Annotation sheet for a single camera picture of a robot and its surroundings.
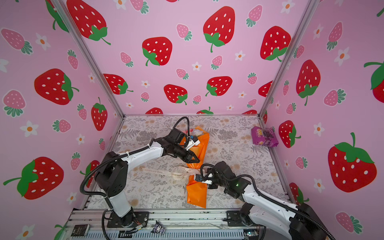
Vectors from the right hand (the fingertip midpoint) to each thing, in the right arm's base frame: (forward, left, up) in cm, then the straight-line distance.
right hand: (202, 172), depth 81 cm
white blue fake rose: (+27, +6, +1) cm, 28 cm away
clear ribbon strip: (+3, +13, -9) cm, 16 cm away
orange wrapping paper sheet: (-9, +2, -5) cm, 11 cm away
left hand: (+5, +3, +3) cm, 7 cm away
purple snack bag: (+33, -41, -5) cm, 53 cm away
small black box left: (-33, +55, -7) cm, 65 cm away
